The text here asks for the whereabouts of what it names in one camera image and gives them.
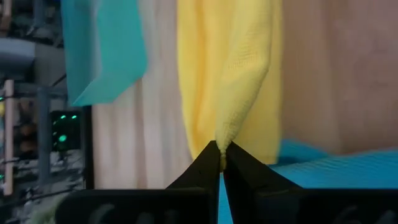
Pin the green translucent plastic bin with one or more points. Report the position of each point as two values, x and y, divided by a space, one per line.
105 46

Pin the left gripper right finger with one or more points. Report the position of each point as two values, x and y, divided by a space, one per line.
264 205

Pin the blue microfiber towel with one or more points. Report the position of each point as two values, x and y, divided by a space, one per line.
342 171

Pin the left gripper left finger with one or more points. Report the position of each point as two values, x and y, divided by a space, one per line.
186 205

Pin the yellow microfiber towel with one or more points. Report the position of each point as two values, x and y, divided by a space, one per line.
224 62

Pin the black perforated computer case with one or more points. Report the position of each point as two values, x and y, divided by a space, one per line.
66 130

